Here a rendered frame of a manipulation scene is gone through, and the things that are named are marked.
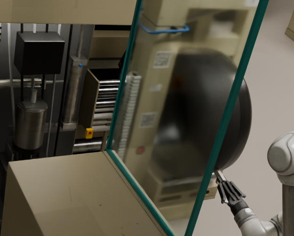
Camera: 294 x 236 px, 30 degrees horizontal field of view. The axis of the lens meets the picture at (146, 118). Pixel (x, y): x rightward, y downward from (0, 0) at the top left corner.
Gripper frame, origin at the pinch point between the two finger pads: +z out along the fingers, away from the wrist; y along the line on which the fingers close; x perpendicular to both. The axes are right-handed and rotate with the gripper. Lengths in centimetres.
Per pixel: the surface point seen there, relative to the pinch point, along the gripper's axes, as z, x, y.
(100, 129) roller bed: 56, 24, 32
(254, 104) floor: 184, 153, -230
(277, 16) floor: 432, 217, -478
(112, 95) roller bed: 61, 6, 28
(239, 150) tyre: 2.5, -14.3, -5.1
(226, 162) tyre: 2.3, -6.8, -1.5
